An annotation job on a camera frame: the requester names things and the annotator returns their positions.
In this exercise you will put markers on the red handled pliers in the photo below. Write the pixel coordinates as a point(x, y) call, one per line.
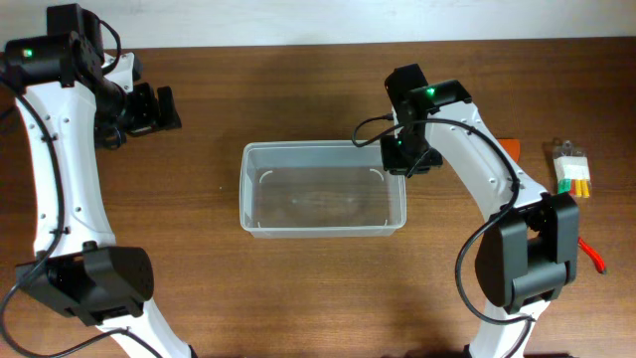
point(594, 255)

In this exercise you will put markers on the clear bag of wall plugs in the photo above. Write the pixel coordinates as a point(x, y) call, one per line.
point(572, 170)

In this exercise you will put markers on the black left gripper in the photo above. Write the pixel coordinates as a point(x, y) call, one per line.
point(149, 118)

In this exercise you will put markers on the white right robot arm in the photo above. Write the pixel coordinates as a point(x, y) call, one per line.
point(518, 262)

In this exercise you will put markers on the clear plastic container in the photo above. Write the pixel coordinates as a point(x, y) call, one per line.
point(318, 189)

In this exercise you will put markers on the red scraper wooden handle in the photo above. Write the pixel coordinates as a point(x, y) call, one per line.
point(512, 146)

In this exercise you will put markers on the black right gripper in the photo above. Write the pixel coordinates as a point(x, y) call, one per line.
point(397, 165)

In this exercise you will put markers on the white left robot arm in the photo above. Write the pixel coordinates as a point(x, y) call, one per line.
point(75, 98)

